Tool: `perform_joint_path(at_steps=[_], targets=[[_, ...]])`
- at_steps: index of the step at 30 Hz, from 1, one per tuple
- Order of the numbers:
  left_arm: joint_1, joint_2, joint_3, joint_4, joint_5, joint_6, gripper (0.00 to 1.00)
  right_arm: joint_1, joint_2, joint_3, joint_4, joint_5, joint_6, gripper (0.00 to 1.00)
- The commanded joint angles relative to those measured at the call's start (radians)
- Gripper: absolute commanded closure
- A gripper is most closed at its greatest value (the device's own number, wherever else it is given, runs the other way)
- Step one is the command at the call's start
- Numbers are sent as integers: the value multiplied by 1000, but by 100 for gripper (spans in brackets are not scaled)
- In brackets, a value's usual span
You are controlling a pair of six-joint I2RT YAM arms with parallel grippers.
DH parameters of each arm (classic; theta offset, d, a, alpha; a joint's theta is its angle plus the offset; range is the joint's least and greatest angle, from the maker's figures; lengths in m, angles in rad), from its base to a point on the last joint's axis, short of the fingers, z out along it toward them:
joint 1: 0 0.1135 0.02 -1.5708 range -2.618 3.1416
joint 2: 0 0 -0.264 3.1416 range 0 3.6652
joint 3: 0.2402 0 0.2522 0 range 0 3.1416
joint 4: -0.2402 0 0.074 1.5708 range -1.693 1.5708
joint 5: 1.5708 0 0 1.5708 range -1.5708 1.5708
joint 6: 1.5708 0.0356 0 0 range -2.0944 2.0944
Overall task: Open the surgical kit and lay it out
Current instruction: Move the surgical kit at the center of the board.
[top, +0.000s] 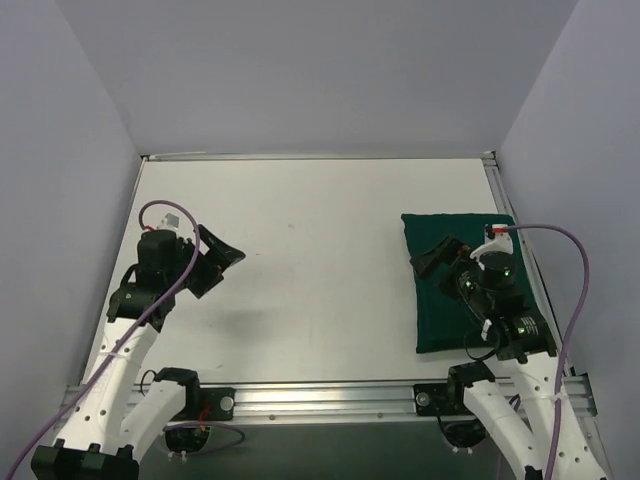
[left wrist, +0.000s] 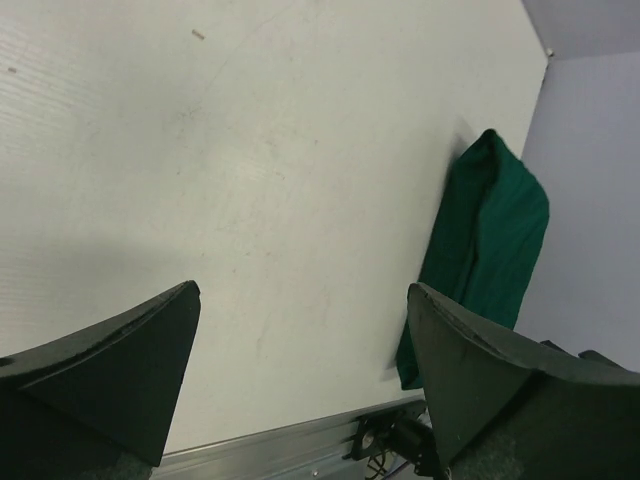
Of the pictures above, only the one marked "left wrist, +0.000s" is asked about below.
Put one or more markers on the aluminium front frame rail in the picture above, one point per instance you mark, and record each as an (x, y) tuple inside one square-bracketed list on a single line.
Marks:
[(316, 449)]

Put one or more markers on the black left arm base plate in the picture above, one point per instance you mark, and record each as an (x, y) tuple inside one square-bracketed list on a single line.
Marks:
[(395, 438)]

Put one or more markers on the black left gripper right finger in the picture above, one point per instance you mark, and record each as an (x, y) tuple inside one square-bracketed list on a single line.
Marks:
[(503, 406)]

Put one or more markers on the dark green surgical cloth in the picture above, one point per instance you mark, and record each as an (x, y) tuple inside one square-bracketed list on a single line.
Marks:
[(488, 231)]

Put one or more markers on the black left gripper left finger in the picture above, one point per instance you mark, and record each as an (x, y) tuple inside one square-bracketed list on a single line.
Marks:
[(99, 403)]

